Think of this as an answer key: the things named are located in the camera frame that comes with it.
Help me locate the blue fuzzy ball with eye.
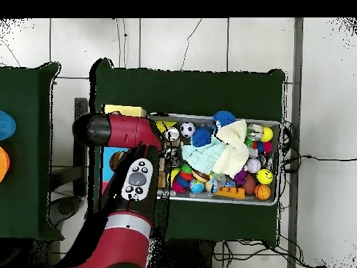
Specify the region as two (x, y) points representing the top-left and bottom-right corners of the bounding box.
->
(212, 110), (237, 128)

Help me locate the cream knitted cloth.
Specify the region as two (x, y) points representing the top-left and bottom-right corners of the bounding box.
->
(212, 119), (250, 179)

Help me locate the wooden box with three holes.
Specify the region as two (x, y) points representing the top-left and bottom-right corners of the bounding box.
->
(98, 104), (148, 196)

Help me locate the metal mesh bin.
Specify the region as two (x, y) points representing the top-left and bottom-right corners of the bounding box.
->
(147, 112), (283, 207)

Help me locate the crushed red soda can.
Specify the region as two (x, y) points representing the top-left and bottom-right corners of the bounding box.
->
(165, 126), (181, 142)

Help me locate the black and white soccer ball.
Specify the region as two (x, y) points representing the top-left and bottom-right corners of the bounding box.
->
(179, 121), (197, 138)

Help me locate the blue spiky ball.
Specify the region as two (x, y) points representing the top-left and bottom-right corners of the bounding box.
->
(190, 126), (214, 148)

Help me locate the yellow wedge block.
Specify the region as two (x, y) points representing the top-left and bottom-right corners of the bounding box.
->
(155, 120), (178, 134)

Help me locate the mint knitted cloth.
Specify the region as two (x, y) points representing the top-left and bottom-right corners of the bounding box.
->
(181, 137), (227, 174)

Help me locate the small globe ball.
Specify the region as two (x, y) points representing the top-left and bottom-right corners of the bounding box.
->
(190, 179), (205, 194)

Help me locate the dark green table cloth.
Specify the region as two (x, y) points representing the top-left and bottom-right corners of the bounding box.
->
(88, 57), (287, 246)
(0, 62), (64, 241)

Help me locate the orange toy block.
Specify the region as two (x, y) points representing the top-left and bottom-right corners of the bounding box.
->
(214, 186), (246, 200)

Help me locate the plain yellow ball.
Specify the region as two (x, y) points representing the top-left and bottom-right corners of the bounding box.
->
(261, 126), (275, 143)

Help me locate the yellow smiley ball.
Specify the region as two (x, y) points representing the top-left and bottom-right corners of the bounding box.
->
(256, 168), (274, 186)

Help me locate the orange toy basketball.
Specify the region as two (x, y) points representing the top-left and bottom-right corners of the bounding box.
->
(254, 184), (272, 201)

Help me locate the black upright panel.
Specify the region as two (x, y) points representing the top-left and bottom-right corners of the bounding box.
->
(73, 97), (89, 196)

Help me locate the dark grey stand base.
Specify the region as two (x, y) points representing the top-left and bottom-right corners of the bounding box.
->
(48, 195), (82, 228)

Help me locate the blue ringed round toy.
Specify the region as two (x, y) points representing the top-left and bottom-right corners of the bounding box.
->
(0, 110), (17, 142)

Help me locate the orange round toy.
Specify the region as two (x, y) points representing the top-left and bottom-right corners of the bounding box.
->
(0, 146), (11, 184)

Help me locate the thin black floor cable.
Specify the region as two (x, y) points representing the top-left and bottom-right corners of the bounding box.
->
(179, 17), (202, 71)

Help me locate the black power cable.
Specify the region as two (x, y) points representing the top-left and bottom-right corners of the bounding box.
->
(282, 154), (357, 163)

